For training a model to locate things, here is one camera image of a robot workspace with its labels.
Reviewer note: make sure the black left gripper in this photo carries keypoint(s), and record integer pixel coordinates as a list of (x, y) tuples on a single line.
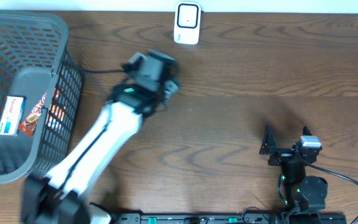
[(169, 75)]

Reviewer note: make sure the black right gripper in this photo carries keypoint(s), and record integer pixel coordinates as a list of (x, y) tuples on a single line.
[(282, 154)]

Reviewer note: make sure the orange small box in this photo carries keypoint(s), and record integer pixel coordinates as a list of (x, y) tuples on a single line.
[(55, 120)]

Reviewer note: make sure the red chocolate bar wrapper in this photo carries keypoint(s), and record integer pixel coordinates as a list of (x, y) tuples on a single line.
[(28, 126)]

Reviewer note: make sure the white Panadol box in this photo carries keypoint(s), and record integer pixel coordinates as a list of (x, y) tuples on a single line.
[(12, 115)]

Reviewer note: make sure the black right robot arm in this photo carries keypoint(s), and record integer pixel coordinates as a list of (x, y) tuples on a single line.
[(304, 195)]

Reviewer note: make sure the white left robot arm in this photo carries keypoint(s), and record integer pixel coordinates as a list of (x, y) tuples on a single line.
[(62, 195)]

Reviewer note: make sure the white barcode scanner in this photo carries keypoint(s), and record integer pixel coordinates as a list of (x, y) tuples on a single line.
[(187, 23)]

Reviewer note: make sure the grey plastic basket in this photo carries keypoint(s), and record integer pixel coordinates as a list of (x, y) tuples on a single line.
[(34, 59)]

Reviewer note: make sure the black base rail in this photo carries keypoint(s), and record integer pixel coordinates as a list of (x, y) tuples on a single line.
[(250, 218)]

